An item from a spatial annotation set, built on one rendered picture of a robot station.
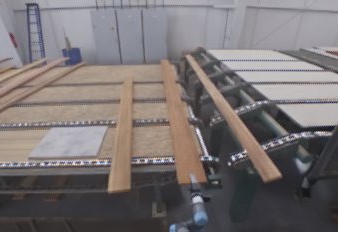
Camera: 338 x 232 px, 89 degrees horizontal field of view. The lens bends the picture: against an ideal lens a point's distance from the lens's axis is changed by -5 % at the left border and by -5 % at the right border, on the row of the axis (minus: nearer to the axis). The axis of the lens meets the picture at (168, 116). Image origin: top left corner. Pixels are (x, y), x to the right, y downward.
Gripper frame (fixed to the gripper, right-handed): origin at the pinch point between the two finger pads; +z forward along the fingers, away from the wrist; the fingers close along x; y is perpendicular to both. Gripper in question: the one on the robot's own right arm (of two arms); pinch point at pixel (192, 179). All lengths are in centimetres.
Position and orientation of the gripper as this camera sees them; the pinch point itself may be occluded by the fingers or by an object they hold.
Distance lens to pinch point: 138.7
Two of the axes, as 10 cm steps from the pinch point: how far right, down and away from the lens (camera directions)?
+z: -0.7, -5.0, 8.6
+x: 0.0, 8.7, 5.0
